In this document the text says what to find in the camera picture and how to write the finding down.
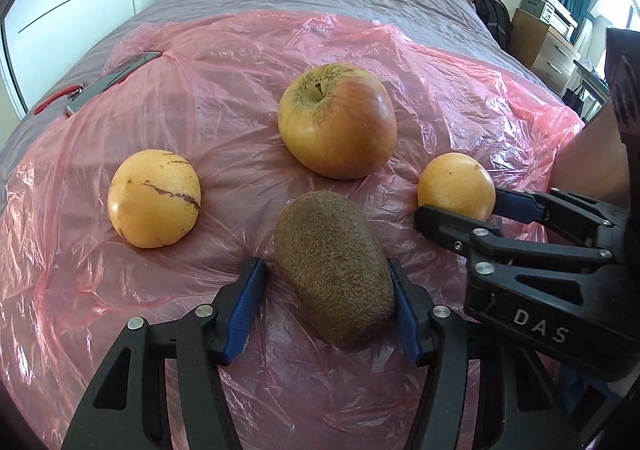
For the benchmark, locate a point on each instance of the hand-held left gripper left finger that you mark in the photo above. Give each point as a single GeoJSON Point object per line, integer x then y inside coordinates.
{"type": "Point", "coordinates": [245, 305]}

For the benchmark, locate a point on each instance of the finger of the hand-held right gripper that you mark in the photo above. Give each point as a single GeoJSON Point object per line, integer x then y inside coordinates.
{"type": "Point", "coordinates": [560, 210]}
{"type": "Point", "coordinates": [450, 227]}

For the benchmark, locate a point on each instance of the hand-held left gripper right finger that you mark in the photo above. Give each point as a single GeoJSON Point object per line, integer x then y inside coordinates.
{"type": "Point", "coordinates": [406, 312]}

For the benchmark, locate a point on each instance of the small round yellow fruit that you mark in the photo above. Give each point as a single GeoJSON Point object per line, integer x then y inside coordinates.
{"type": "Point", "coordinates": [452, 185]}

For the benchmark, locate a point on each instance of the brown kiwi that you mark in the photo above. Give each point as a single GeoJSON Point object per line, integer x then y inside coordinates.
{"type": "Point", "coordinates": [332, 270]}

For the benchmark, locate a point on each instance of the copper and black kettle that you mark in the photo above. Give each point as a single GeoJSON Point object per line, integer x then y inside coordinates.
{"type": "Point", "coordinates": [590, 160]}

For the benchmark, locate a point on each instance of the pink plastic sheet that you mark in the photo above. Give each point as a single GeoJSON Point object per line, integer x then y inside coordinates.
{"type": "Point", "coordinates": [125, 305]}

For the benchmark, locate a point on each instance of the yellow fruit with brown streaks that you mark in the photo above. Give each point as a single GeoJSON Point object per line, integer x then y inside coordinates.
{"type": "Point", "coordinates": [150, 200]}

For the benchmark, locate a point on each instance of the red yellow apple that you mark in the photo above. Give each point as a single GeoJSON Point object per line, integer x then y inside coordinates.
{"type": "Point", "coordinates": [340, 125]}

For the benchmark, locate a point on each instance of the wooden drawer cabinet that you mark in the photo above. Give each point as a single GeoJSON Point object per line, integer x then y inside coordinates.
{"type": "Point", "coordinates": [542, 55]}

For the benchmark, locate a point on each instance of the white printer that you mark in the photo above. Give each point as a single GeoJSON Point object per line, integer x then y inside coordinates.
{"type": "Point", "coordinates": [550, 10]}

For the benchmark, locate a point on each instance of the black backpack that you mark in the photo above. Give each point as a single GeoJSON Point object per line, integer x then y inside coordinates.
{"type": "Point", "coordinates": [492, 17]}

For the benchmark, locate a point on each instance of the window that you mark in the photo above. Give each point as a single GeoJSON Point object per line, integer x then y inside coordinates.
{"type": "Point", "coordinates": [617, 0]}

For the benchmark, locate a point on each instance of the smartphone in red case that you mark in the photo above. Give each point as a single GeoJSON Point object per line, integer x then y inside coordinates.
{"type": "Point", "coordinates": [112, 82]}

